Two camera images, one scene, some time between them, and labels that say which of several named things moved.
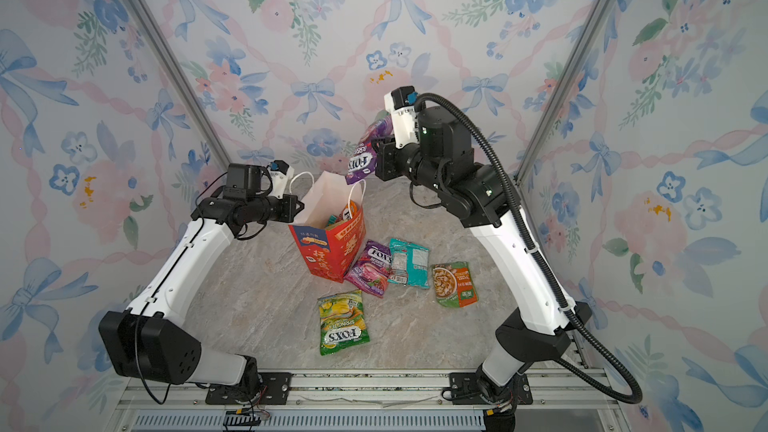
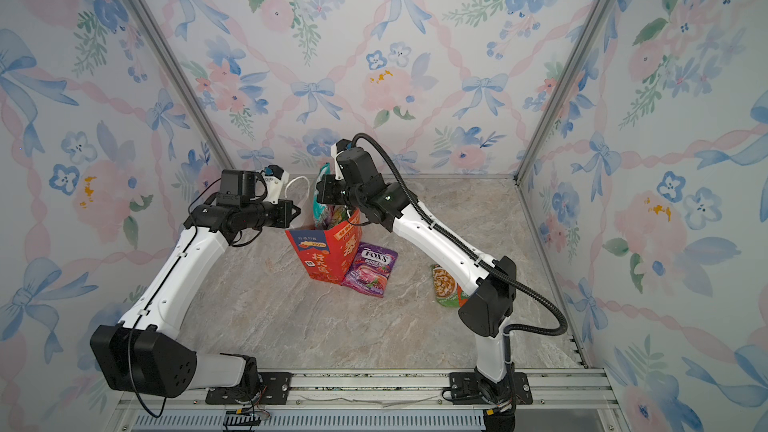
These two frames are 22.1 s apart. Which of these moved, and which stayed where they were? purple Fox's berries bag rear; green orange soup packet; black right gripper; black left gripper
Moved: black right gripper
Stayed: black left gripper; green orange soup packet; purple Fox's berries bag rear
